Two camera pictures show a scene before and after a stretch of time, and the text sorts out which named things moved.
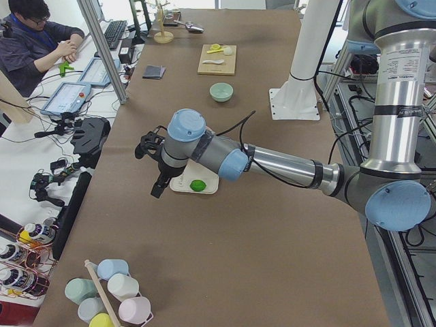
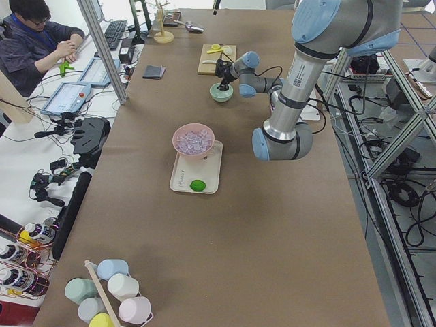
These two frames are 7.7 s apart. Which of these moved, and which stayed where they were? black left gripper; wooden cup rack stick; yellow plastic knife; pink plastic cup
Moved: black left gripper
Stayed: yellow plastic knife; pink plastic cup; wooden cup rack stick
